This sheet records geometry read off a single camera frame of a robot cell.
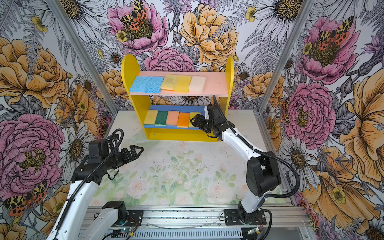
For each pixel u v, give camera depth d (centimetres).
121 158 65
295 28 79
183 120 96
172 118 96
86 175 48
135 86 75
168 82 76
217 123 67
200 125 76
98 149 55
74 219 42
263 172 46
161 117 97
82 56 88
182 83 74
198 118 78
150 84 76
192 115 98
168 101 119
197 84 75
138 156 68
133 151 66
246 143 52
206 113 79
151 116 97
